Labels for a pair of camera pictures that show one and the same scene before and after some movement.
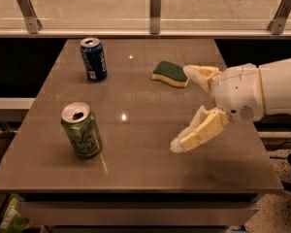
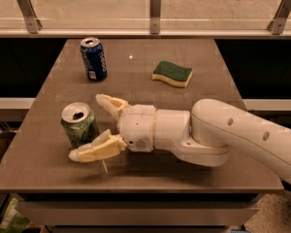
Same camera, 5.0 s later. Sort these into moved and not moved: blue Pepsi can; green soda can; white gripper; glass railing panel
Moved: white gripper
Not moved: green soda can; blue Pepsi can; glass railing panel
